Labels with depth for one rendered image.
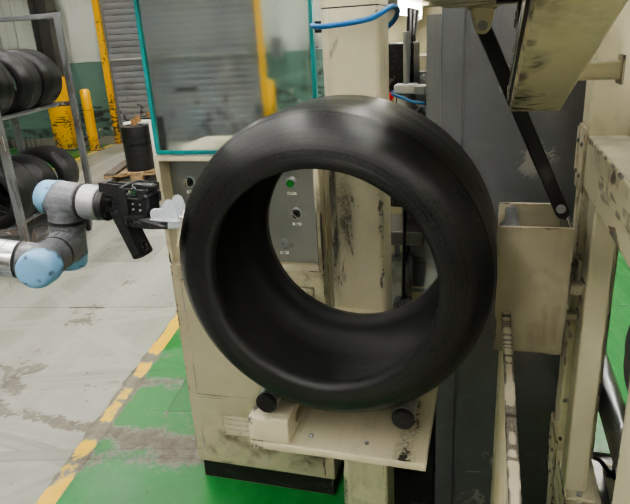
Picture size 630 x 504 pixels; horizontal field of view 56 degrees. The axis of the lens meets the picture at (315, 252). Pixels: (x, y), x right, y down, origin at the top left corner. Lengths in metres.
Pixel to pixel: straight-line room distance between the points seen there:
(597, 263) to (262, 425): 0.78
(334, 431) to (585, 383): 0.58
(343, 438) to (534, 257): 0.56
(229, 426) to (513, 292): 1.30
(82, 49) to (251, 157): 10.36
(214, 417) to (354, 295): 0.99
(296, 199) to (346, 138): 0.93
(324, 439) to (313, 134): 0.65
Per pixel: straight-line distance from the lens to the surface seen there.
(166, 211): 1.24
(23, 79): 5.21
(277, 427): 1.28
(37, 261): 1.25
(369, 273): 1.47
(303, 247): 1.92
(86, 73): 11.34
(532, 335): 1.42
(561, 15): 0.74
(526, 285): 1.37
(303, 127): 1.00
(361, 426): 1.34
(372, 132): 0.98
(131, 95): 11.14
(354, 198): 1.41
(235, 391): 2.21
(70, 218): 1.37
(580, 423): 1.57
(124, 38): 11.06
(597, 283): 1.40
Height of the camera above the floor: 1.60
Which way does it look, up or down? 20 degrees down
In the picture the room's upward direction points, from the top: 3 degrees counter-clockwise
